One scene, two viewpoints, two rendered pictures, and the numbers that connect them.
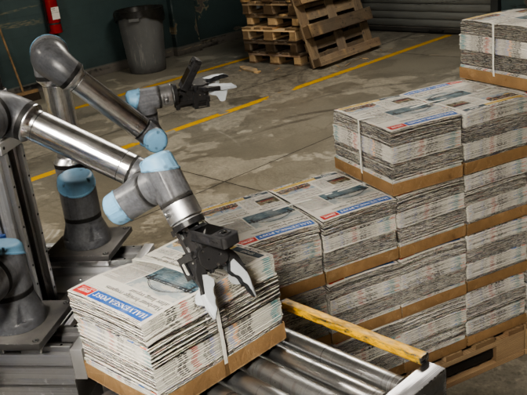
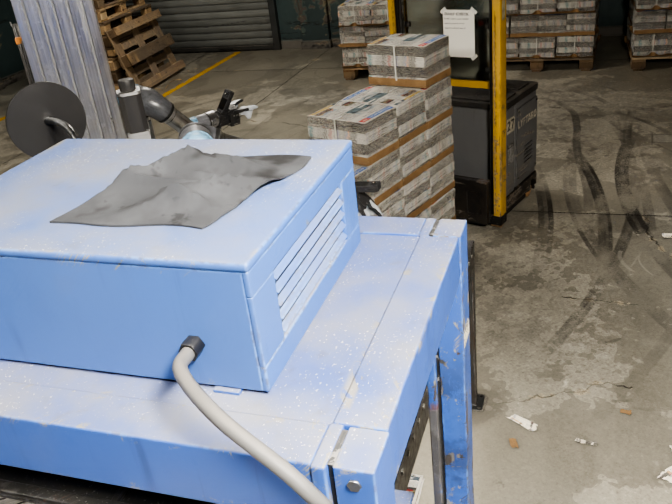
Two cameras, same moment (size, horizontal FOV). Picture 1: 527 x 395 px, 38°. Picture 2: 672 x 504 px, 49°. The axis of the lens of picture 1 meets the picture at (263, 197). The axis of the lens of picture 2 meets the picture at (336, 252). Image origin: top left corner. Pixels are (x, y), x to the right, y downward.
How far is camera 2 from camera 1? 1.51 m
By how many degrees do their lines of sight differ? 25
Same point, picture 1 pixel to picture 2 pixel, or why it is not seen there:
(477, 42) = (381, 59)
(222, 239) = (376, 186)
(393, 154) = (366, 138)
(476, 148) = (404, 128)
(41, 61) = (147, 104)
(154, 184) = not seen: hidden behind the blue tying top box
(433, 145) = (384, 129)
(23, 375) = not seen: hidden behind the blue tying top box
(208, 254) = (361, 198)
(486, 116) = (407, 106)
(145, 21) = not seen: outside the picture
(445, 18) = (232, 37)
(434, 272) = (390, 213)
